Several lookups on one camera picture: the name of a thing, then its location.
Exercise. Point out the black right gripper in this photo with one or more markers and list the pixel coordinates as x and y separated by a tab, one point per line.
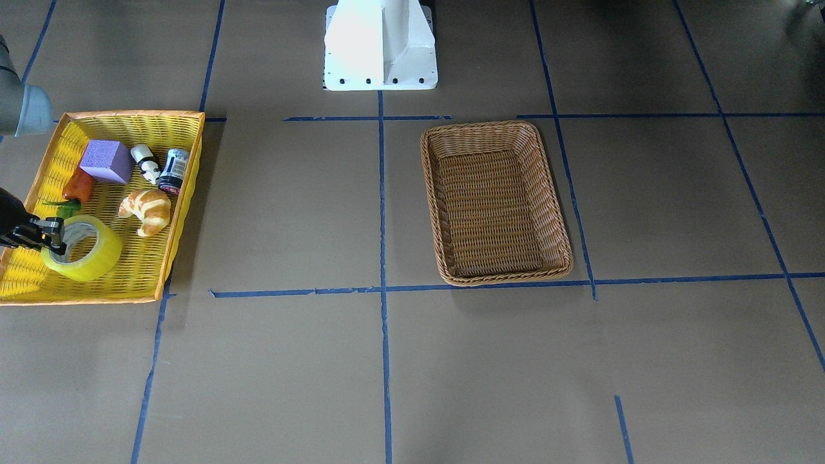
9	216

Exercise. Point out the yellow tape roll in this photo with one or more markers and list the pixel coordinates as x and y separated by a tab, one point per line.
92	249

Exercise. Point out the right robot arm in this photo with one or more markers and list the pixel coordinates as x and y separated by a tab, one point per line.
25	109

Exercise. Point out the yellow plastic basket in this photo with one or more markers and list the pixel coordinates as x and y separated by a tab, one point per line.
145	263

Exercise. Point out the brown wicker basket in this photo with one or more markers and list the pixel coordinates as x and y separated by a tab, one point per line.
494	211

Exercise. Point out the toy carrot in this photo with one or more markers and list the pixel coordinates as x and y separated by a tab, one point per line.
76	192

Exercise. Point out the purple foam block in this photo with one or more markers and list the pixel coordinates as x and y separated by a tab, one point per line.
107	161

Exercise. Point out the toy croissant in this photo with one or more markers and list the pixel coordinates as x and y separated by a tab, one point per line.
151	206

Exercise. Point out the panda figurine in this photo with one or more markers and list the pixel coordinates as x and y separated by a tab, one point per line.
147	162

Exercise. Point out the small dark can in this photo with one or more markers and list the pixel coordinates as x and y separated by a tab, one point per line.
173	173

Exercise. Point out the white pillar with base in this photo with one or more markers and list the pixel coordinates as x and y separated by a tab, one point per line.
380	46

